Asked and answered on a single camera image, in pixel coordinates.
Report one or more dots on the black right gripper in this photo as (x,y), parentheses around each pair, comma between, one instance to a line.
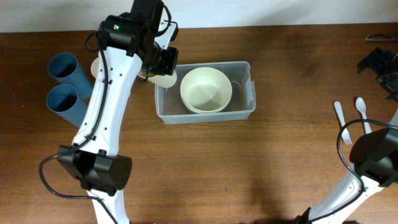
(375,60)

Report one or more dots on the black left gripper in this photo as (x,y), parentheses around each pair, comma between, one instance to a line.
(170,66)

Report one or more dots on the cream cup front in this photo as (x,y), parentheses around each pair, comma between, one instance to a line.
(164,81)

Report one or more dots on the cream cup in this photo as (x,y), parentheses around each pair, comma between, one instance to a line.
(164,81)
(94,67)

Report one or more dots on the cream bowl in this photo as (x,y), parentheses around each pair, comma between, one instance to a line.
(203,83)
(211,105)

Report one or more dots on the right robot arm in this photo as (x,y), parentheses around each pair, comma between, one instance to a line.
(372,167)

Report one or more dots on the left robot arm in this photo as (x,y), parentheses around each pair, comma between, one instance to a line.
(130,43)

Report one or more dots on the clear plastic container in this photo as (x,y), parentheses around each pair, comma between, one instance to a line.
(171,109)

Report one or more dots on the white plastic spoon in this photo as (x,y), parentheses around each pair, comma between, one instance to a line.
(361,107)

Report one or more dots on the cream cup back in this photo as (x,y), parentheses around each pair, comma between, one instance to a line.
(94,67)

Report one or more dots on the white plastic fork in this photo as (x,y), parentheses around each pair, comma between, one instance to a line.
(345,134)

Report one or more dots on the blue cup back left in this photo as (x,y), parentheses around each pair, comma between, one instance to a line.
(65,68)

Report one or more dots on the blue cup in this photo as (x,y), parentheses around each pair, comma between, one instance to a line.
(65,68)
(65,101)

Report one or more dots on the blue cup front left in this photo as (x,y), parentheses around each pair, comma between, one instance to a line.
(65,101)

